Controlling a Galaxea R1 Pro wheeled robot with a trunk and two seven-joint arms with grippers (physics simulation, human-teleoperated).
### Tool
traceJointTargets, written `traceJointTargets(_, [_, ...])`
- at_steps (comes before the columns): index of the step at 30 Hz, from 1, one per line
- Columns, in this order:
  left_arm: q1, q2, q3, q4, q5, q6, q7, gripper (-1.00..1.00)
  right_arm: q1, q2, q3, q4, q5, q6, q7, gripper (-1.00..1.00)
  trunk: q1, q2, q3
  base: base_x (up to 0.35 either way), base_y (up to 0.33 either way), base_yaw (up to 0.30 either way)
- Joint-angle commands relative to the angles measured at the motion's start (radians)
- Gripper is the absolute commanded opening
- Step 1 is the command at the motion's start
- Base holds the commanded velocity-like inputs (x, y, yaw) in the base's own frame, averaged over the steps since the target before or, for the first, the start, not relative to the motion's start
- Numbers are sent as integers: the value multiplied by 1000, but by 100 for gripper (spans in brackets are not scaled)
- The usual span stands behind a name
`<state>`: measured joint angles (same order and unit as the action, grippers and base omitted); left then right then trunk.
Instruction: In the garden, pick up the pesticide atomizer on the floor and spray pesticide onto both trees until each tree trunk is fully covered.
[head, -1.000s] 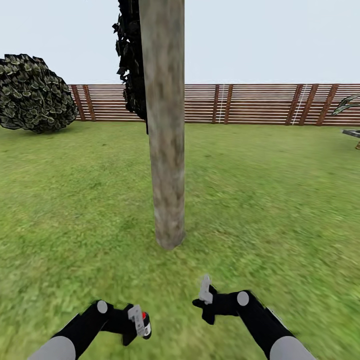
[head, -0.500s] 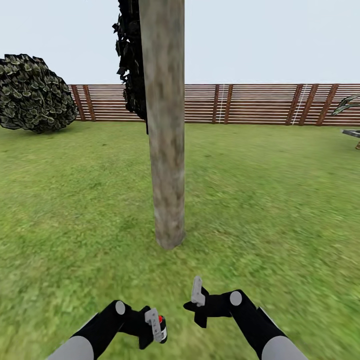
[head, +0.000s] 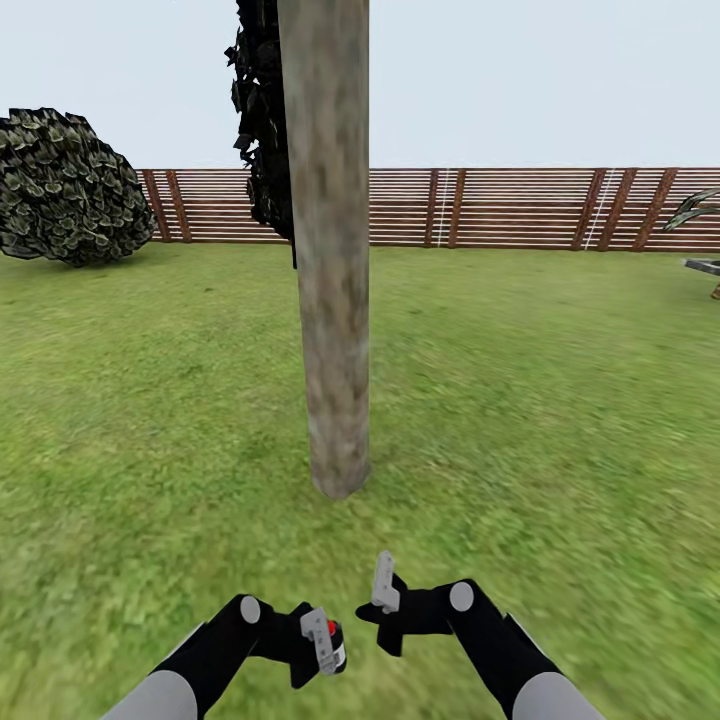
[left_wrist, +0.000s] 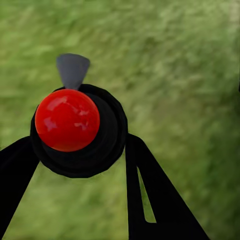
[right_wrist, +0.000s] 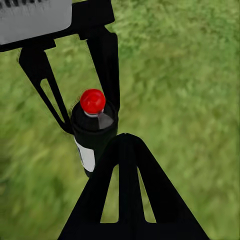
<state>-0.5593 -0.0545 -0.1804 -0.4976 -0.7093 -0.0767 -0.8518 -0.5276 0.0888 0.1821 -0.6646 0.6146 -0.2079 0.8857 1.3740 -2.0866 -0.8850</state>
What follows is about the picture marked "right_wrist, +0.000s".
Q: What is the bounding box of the pesticide atomizer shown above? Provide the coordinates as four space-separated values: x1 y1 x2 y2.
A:
71 88 119 178

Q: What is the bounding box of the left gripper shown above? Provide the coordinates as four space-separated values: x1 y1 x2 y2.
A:
0 0 120 135

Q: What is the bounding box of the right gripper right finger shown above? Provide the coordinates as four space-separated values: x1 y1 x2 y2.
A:
124 133 210 240

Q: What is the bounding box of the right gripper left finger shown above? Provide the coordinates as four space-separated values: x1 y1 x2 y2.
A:
58 133 133 240

